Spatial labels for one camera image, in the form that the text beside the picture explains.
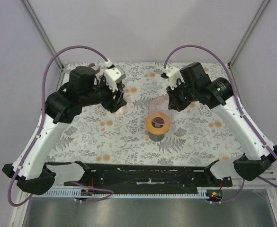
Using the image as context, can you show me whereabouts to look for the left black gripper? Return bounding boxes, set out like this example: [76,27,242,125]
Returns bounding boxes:
[81,75,127,113]

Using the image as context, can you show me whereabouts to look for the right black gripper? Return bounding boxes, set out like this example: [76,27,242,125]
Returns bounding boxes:
[166,80,198,113]

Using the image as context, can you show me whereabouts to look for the grey glass carafe wooden collar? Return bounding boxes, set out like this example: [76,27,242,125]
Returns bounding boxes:
[145,111,171,142]

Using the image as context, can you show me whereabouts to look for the orange coffee filter pack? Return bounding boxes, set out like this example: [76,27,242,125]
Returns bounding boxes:
[114,105,126,115]

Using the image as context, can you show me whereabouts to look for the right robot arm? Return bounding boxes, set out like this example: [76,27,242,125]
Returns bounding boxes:
[161,62,277,186]

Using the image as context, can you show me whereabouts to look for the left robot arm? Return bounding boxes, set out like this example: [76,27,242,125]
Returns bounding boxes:
[2,66,126,195]

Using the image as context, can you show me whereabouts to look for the clear glass carafe brown collar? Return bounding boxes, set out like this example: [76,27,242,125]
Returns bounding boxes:
[88,62,100,74]

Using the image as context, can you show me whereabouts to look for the floral patterned table mat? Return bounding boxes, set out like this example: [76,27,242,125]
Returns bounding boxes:
[47,62,243,166]

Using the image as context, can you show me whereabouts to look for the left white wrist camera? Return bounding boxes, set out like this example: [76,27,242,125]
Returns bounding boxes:
[103,59,126,92]

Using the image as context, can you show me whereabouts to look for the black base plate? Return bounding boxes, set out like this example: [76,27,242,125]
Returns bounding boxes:
[63,162,233,195]

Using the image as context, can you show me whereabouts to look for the white slotted cable duct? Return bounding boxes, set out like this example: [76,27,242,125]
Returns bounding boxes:
[40,187,209,199]

